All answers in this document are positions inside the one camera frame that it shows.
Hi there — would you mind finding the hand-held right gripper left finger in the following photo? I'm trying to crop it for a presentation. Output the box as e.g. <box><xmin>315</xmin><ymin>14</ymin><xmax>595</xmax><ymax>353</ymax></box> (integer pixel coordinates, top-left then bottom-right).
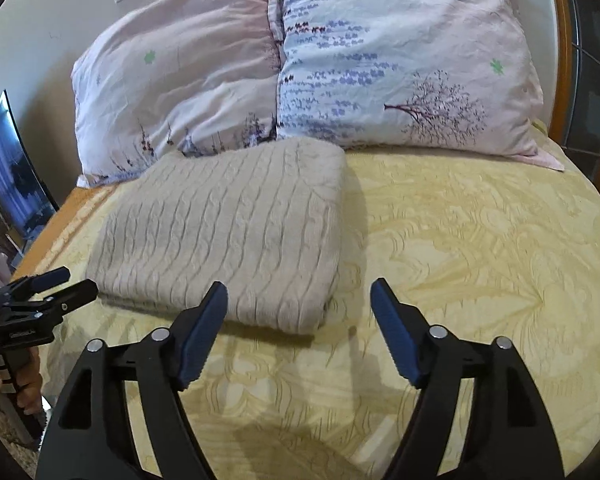
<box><xmin>35</xmin><ymin>281</ymin><xmax>229</xmax><ymax>480</ymax></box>

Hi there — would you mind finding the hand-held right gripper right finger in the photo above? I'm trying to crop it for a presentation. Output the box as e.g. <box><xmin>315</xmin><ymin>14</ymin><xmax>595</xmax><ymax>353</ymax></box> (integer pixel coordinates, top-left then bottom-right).
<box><xmin>370</xmin><ymin>277</ymin><xmax>566</xmax><ymax>480</ymax></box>

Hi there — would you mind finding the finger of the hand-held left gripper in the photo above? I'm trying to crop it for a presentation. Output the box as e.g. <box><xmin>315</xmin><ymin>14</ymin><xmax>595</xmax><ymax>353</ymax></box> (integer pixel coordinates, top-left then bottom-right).
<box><xmin>0</xmin><ymin>267</ymin><xmax>72</xmax><ymax>307</ymax></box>
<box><xmin>27</xmin><ymin>280</ymin><xmax>100</xmax><ymax>320</ymax></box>

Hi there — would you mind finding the beige cable knit sweater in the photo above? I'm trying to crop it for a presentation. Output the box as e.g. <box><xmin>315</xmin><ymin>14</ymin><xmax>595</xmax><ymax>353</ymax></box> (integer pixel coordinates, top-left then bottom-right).
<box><xmin>85</xmin><ymin>137</ymin><xmax>348</xmax><ymax>336</ymax></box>

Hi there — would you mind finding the person's left hand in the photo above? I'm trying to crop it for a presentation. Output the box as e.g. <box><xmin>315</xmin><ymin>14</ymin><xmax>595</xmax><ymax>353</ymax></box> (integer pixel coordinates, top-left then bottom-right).
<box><xmin>0</xmin><ymin>347</ymin><xmax>44</xmax><ymax>417</ymax></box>

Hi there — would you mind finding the yellow orange patterned bedsheet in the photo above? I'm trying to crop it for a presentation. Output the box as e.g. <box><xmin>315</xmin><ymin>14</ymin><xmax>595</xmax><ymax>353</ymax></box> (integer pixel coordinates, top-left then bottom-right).
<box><xmin>10</xmin><ymin>120</ymin><xmax>600</xmax><ymax>480</ymax></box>

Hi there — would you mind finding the flat screen television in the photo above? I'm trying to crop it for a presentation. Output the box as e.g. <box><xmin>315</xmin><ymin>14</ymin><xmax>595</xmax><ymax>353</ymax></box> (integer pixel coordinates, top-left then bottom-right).
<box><xmin>0</xmin><ymin>89</ymin><xmax>61</xmax><ymax>256</ymax></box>

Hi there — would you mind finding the pink floral pillow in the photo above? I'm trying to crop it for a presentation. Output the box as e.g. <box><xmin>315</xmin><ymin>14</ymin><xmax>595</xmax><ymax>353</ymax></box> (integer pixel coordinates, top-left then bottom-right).
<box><xmin>70</xmin><ymin>0</ymin><xmax>281</xmax><ymax>188</ymax></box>

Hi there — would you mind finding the blue floral tree-print pillow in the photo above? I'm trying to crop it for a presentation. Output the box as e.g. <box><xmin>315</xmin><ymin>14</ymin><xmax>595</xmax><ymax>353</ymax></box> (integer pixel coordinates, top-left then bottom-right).
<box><xmin>265</xmin><ymin>0</ymin><xmax>565</xmax><ymax>172</ymax></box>

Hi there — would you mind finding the wooden bed headboard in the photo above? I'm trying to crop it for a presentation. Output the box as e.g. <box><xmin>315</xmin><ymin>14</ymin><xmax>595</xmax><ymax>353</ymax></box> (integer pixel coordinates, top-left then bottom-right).
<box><xmin>544</xmin><ymin>0</ymin><xmax>573</xmax><ymax>148</ymax></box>

